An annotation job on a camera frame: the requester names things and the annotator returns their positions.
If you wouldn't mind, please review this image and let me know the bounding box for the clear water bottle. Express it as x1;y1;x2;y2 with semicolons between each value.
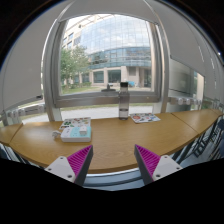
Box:
119;82;130;120

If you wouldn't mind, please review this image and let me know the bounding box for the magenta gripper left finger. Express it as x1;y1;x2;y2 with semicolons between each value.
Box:
44;144;94;187

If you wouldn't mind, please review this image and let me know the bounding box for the colourful sticker sheet right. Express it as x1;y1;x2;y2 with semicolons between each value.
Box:
130;113;159;124

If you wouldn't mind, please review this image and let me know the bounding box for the colourful sticker sheet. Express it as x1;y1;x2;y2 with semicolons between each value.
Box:
60;117;91;130
130;113;159;124

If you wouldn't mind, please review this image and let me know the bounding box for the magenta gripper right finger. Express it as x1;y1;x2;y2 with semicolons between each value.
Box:
133;143;184;186

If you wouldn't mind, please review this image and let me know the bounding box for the colourful sticker sheet left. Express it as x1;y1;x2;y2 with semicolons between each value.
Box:
60;117;91;130

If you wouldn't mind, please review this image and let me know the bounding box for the white power strip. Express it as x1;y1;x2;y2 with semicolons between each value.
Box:
61;127;91;142

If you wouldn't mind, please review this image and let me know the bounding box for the grey window frame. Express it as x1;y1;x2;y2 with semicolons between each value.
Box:
43;21;169;121

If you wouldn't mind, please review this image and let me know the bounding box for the dark chair at right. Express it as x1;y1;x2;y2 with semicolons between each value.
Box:
193;118;224;160

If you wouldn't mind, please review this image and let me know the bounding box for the white charger cable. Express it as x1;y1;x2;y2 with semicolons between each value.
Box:
51;130;63;140

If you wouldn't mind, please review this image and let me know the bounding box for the white charger plug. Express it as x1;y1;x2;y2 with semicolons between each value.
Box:
79;126;87;135

